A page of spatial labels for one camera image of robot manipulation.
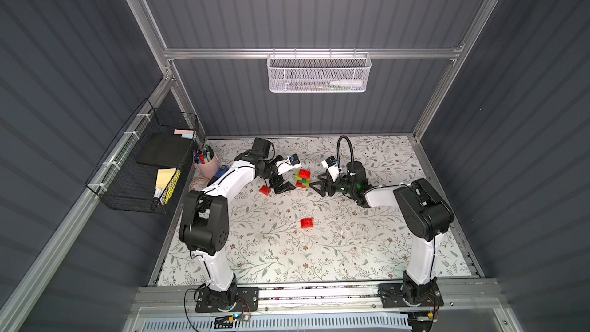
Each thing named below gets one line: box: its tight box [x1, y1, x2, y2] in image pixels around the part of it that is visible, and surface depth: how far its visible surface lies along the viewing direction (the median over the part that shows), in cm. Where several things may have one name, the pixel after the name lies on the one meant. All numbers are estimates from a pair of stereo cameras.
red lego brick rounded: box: [300, 217, 315, 229], surface depth 92 cm
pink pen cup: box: [192, 144, 219, 180], surface depth 99 cm
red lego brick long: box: [298, 169, 312, 180], surface depth 98 cm
